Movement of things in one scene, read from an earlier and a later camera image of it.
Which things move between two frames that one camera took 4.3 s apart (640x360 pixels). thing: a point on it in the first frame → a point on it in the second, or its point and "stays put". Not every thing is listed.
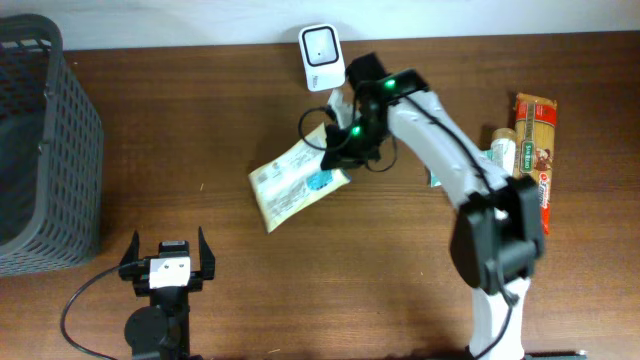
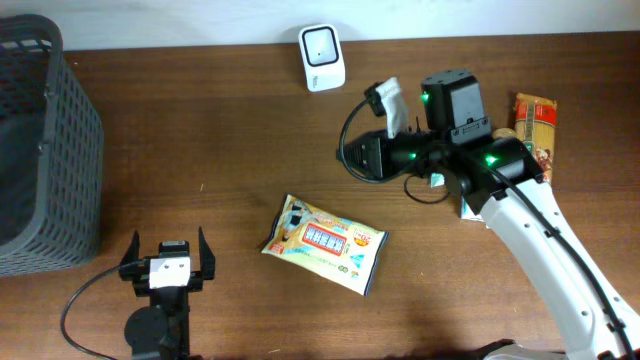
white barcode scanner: x=323 y=56 stays put
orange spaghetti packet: x=534 y=123 stays put
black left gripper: x=130 y=269 stays put
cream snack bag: x=293 y=181 → x=342 y=251
